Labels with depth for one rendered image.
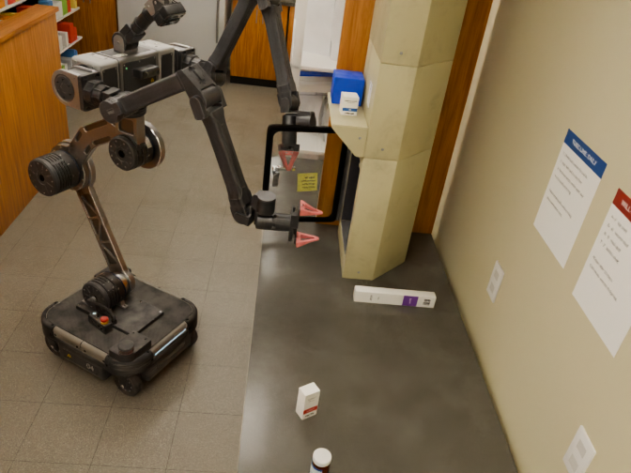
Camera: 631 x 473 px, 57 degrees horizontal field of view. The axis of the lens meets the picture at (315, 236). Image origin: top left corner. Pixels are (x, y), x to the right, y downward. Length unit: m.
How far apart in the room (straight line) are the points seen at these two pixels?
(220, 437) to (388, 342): 1.14
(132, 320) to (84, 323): 0.22
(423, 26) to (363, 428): 1.11
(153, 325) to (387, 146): 1.56
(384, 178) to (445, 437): 0.81
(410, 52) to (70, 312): 2.04
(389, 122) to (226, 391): 1.63
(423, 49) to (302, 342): 0.93
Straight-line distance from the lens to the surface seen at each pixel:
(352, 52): 2.13
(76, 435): 2.82
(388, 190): 1.92
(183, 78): 1.75
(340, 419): 1.61
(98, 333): 2.90
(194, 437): 2.75
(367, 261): 2.05
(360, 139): 1.83
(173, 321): 2.93
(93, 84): 2.08
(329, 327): 1.86
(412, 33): 1.75
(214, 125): 1.76
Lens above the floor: 2.14
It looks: 31 degrees down
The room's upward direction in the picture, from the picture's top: 8 degrees clockwise
